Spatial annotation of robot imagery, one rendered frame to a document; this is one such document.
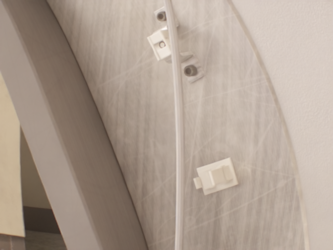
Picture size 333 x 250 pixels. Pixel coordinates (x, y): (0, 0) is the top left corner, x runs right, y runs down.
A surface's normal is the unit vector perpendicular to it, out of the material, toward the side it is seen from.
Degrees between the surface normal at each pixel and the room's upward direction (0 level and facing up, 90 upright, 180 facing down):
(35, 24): 50
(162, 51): 90
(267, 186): 90
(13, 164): 90
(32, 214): 90
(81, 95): 57
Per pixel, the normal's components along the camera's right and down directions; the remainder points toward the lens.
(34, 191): 0.17, 0.18
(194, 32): -0.50, 0.12
